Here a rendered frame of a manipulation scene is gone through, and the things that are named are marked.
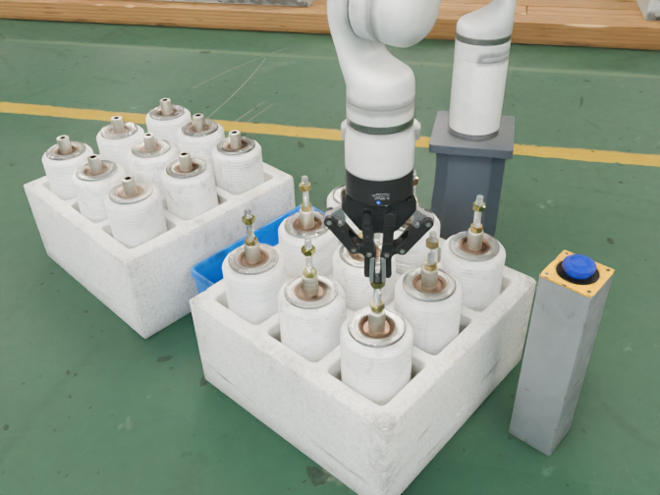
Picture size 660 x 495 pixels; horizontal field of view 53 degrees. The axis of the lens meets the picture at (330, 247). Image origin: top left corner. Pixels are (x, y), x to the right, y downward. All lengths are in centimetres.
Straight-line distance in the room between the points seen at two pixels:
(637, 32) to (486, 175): 153
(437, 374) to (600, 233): 75
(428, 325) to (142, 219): 54
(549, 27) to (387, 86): 200
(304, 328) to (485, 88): 53
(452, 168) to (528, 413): 45
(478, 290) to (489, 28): 42
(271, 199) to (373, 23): 74
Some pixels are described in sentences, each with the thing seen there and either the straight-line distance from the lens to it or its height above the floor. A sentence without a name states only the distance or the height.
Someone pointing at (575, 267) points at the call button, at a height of 33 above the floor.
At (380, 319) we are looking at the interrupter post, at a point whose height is 27.
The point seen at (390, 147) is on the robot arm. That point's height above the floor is 53.
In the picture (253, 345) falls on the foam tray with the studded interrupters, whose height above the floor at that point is 18.
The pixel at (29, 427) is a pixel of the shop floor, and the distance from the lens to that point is 120.
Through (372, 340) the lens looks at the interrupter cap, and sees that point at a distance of 85.
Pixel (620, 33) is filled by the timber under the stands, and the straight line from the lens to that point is 267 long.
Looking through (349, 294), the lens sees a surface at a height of 20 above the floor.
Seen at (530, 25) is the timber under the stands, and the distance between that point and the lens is 263.
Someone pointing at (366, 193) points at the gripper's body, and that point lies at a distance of 70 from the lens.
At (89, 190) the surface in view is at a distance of 128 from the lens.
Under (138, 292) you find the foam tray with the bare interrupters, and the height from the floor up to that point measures 11.
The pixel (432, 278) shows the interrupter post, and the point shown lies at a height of 27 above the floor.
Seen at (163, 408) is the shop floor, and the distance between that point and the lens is 115.
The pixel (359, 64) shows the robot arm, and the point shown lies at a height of 61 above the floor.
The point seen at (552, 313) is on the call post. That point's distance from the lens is 91.
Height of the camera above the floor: 84
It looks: 36 degrees down
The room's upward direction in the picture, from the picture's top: 2 degrees counter-clockwise
